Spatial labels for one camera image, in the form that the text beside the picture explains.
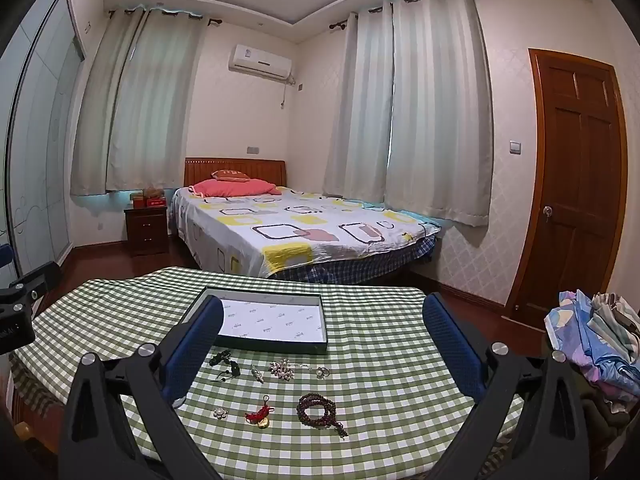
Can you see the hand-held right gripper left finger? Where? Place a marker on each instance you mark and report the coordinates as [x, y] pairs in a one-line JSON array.
[[200, 340]]

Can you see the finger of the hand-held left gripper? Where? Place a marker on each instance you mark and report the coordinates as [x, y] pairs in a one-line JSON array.
[[37, 280]]

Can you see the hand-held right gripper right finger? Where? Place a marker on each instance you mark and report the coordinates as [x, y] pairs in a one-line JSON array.
[[450, 350]]

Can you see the dark green cardboard box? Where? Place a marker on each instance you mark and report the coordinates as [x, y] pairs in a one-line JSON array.
[[272, 320]]

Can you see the pearl flower brooch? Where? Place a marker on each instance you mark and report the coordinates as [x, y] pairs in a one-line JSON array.
[[219, 413]]

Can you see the gold pearl cluster brooch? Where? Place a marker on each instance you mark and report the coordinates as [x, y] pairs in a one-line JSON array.
[[281, 370]]

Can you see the red knot charm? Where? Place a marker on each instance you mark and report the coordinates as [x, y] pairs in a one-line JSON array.
[[256, 415]]

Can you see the silver brooch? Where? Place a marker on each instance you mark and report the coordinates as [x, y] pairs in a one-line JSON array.
[[257, 374]]

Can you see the green checked tablecloth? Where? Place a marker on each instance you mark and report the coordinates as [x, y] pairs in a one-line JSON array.
[[380, 325]]

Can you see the dark wooden nightstand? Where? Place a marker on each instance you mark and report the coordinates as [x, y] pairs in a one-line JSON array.
[[146, 232]]

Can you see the red box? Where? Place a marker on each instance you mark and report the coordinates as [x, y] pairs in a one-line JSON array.
[[156, 202]]

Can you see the brown packet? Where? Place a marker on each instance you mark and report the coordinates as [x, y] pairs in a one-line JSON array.
[[152, 193]]

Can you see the glass door wardrobe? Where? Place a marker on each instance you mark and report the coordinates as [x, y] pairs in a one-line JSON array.
[[35, 135]]

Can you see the pile of clothes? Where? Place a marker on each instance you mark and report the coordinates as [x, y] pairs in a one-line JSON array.
[[595, 340]]

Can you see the bed with patterned sheet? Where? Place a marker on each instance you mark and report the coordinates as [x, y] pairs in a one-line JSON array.
[[300, 230]]

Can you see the pink pillow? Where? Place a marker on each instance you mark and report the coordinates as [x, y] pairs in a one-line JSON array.
[[235, 187]]

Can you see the small red cushion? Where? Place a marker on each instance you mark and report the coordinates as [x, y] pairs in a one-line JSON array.
[[230, 175]]

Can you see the white curtain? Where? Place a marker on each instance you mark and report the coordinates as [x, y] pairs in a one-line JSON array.
[[440, 110], [92, 110], [360, 110], [155, 110]]

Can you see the wooden door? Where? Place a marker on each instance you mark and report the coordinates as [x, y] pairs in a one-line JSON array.
[[575, 185]]

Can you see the white air conditioner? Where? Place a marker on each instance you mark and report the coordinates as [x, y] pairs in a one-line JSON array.
[[260, 62]]

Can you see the dark curtain rod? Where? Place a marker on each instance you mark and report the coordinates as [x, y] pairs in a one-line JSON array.
[[337, 25], [212, 21]]

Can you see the wall light switch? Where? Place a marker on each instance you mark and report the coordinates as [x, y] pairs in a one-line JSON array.
[[515, 147]]

